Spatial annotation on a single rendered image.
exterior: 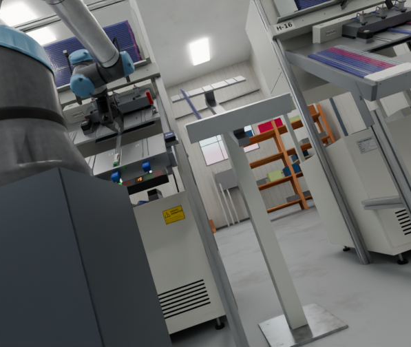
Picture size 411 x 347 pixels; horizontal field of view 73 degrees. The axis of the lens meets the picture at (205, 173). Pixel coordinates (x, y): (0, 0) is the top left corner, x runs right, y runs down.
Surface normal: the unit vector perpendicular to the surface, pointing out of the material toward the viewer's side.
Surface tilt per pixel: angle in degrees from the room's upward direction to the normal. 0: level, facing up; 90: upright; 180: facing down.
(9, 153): 72
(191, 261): 90
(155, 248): 90
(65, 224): 90
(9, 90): 90
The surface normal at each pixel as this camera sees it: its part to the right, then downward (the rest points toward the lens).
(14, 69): 0.57, -0.33
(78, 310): -0.07, -0.15
